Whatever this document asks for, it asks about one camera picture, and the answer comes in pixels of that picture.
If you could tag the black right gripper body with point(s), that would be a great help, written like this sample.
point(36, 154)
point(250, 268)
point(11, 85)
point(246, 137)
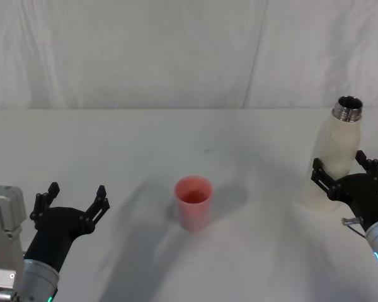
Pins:
point(362, 195)

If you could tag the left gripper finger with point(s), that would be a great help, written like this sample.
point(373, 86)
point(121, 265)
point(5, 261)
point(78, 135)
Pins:
point(41, 203)
point(97, 207)

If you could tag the pink cup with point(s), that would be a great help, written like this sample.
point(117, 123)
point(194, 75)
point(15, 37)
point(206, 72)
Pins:
point(193, 214)

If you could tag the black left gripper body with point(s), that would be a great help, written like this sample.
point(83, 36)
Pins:
point(55, 229)

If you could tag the white tablecloth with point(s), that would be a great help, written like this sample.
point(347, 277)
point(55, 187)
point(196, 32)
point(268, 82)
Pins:
point(113, 151)

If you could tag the white curtain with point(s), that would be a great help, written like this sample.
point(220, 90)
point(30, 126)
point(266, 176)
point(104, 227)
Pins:
point(145, 53)

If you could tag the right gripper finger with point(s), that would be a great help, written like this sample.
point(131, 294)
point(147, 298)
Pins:
point(323, 179)
point(373, 170)

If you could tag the cream vacuum bottle steel neck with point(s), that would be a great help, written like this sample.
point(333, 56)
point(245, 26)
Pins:
point(335, 148)

